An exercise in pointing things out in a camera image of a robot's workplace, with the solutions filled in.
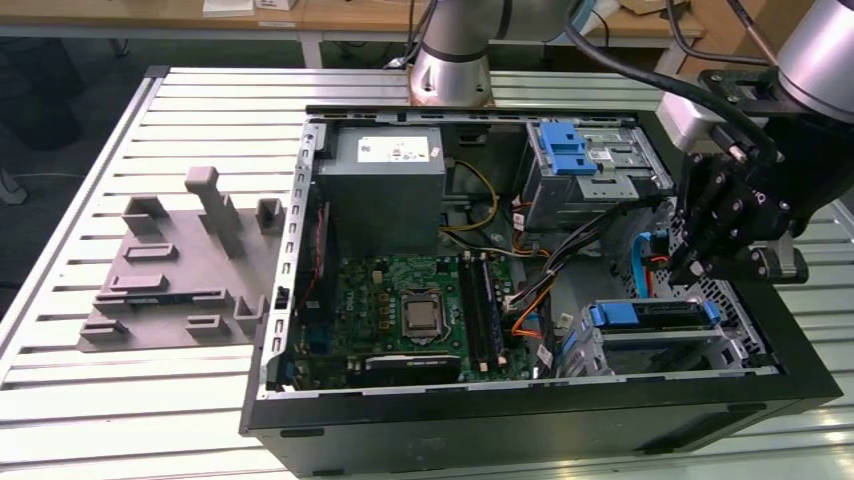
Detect black open PC case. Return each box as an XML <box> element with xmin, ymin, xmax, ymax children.
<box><xmin>238</xmin><ymin>103</ymin><xmax>844</xmax><ymax>479</ymax></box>

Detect grey stand foot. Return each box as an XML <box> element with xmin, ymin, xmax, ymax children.
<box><xmin>0</xmin><ymin>167</ymin><xmax>30</xmax><ymax>205</ymax></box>

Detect grey power supply unit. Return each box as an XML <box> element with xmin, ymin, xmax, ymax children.
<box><xmin>313</xmin><ymin>125</ymin><xmax>450</xmax><ymax>257</ymax></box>

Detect brown cardboard pieces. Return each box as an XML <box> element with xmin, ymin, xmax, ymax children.
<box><xmin>618</xmin><ymin>0</ymin><xmax>689</xmax><ymax>20</ymax></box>

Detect black cable bundle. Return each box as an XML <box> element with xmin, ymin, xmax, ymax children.
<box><xmin>517</xmin><ymin>204</ymin><xmax>646</xmax><ymax>301</ymax></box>

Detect red twisted wire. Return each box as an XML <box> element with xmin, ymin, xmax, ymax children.
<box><xmin>303</xmin><ymin>202</ymin><xmax>333</xmax><ymax>306</ymax></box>

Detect metal optical drive cage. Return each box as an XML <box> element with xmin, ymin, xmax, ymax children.
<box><xmin>524</xmin><ymin>119</ymin><xmax>677</xmax><ymax>234</ymax></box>

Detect blue data wire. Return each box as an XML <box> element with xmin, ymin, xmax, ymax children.
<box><xmin>630</xmin><ymin>230</ymin><xmax>669</xmax><ymax>301</ymax></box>

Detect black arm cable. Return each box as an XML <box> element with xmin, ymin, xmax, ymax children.
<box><xmin>565</xmin><ymin>0</ymin><xmax>781</xmax><ymax>162</ymax></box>

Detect large white box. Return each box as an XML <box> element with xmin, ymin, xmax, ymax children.
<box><xmin>203</xmin><ymin>0</ymin><xmax>257</xmax><ymax>16</ymax></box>

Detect wooden cabinet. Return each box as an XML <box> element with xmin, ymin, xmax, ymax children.
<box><xmin>684</xmin><ymin>0</ymin><xmax>822</xmax><ymax>101</ymax></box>

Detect black RAM slot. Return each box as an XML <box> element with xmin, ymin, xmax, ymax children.
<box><xmin>461</xmin><ymin>253</ymin><xmax>485</xmax><ymax>372</ymax></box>

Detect black CPU socket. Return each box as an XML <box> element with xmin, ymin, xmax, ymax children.
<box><xmin>398</xmin><ymin>287</ymin><xmax>448</xmax><ymax>347</ymax></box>

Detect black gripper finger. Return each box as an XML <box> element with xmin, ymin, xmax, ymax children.
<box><xmin>700</xmin><ymin>155</ymin><xmax>753</xmax><ymax>284</ymax></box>
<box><xmin>670</xmin><ymin>153</ymin><xmax>713</xmax><ymax>286</ymax></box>

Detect green motherboard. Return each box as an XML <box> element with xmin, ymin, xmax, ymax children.
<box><xmin>293</xmin><ymin>252</ymin><xmax>536</xmax><ymax>389</ymax></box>

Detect blue plastic drive bracket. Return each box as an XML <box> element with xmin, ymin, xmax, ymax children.
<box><xmin>540</xmin><ymin>122</ymin><xmax>601</xmax><ymax>176</ymax></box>

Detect black graphics card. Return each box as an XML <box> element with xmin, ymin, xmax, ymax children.
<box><xmin>346</xmin><ymin>353</ymin><xmax>464</xmax><ymax>387</ymax></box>

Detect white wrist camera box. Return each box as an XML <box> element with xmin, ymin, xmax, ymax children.
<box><xmin>656</xmin><ymin>93</ymin><xmax>733</xmax><ymax>151</ymax></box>

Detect metal disk bay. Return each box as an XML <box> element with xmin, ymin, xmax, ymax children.
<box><xmin>553</xmin><ymin>298</ymin><xmax>769</xmax><ymax>379</ymax></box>

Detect orange wire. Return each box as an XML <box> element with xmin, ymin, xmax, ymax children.
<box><xmin>510</xmin><ymin>279</ymin><xmax>556</xmax><ymax>346</ymax></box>

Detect installed RAM stick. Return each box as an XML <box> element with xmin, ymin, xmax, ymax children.
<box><xmin>481</xmin><ymin>255</ymin><xmax>508</xmax><ymax>360</ymax></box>

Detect silver CPU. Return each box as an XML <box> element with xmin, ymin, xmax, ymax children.
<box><xmin>405</xmin><ymin>302</ymin><xmax>441</xmax><ymax>332</ymax></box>

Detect wooden desk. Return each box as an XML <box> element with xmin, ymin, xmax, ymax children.
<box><xmin>0</xmin><ymin>0</ymin><xmax>709</xmax><ymax>76</ymax></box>

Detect grey parts rack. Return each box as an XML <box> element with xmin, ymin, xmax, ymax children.
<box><xmin>78</xmin><ymin>167</ymin><xmax>289</xmax><ymax>355</ymax></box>

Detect yellow wire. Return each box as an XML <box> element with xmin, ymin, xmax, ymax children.
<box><xmin>444</xmin><ymin>158</ymin><xmax>502</xmax><ymax>234</ymax></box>

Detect hard disk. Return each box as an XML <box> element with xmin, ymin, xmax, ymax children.
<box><xmin>560</xmin><ymin>298</ymin><xmax>721</xmax><ymax>372</ymax></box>

